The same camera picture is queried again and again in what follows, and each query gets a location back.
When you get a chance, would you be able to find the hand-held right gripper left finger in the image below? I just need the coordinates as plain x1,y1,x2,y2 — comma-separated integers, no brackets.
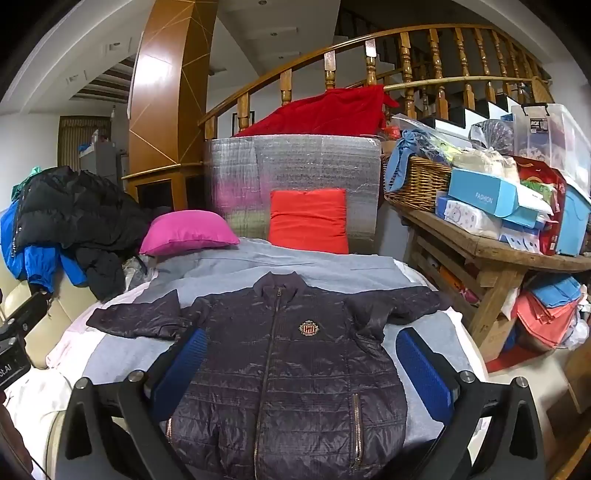
53,329,208,480

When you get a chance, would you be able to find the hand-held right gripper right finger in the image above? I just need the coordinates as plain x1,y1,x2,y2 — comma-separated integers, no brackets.
396,328,552,480

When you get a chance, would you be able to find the dark purple quilted jacket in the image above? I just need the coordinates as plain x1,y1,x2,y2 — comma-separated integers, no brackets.
87,271,455,480

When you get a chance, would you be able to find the person's left forearm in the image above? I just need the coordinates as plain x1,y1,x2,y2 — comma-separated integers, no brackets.
0,404,34,480

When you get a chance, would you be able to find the pale pink sheet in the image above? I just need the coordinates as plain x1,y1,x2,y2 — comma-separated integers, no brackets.
0,286,153,480

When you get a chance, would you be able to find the beige sofa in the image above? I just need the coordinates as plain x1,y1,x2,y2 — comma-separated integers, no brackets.
0,263,100,370

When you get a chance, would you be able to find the brown cardboard box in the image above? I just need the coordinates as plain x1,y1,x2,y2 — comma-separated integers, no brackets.
480,318,518,363

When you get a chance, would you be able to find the blue jacket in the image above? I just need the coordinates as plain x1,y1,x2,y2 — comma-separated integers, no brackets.
0,198,88,294

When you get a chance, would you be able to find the clear plastic bag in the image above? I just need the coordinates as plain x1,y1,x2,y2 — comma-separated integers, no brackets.
122,256,148,291

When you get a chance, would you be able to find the stack of coral cloths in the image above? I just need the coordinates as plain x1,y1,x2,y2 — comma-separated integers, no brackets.
517,277,585,352

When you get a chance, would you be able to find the wooden table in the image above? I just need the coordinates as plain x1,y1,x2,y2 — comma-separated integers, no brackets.
392,198,591,349

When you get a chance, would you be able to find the magenta pillow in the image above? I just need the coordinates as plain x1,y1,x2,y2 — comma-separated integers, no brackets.
139,210,241,257

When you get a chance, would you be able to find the grey blanket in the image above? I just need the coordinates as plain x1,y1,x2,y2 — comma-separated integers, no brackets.
83,237,476,462

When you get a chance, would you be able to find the white patterned box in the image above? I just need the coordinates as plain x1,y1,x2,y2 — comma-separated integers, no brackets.
436,194,504,241

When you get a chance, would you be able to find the black puffer jacket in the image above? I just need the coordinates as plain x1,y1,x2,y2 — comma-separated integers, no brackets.
14,166,162,301

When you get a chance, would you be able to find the green cloth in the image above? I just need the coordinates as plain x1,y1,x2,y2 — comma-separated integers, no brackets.
11,166,47,199

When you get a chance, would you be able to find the wicker basket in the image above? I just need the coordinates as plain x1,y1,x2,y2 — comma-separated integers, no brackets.
381,154,455,213

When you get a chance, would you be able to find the red-orange pillow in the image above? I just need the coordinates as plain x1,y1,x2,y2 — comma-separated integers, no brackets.
268,188,350,254

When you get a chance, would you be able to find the light blue cardboard box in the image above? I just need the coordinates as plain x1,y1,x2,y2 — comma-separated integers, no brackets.
448,167,550,229

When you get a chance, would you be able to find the blue plastic bin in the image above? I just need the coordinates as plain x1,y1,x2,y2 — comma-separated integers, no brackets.
554,185,591,257

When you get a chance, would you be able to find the grey cabinet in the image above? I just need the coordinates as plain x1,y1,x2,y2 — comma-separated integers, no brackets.
78,141,127,174

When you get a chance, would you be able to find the blue cloth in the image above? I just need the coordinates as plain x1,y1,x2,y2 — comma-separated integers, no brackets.
388,129,439,192

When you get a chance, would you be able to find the red gift bag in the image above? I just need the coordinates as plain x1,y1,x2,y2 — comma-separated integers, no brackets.
512,157,568,257

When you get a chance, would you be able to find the brown curtain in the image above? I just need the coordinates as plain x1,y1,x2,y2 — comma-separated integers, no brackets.
58,115,112,171

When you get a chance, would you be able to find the silver foil insulation mat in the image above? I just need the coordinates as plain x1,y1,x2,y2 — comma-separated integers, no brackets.
205,134,384,254

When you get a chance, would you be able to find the clear plastic storage box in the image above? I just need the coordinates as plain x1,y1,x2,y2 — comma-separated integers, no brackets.
510,104,591,185

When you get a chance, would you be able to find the wooden column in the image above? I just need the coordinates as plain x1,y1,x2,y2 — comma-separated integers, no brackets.
122,0,218,208

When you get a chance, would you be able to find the red quilt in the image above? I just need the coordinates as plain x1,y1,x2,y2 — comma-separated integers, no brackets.
233,85,400,137

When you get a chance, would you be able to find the wooden stair railing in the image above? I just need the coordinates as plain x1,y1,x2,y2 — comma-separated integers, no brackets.
198,25,555,139

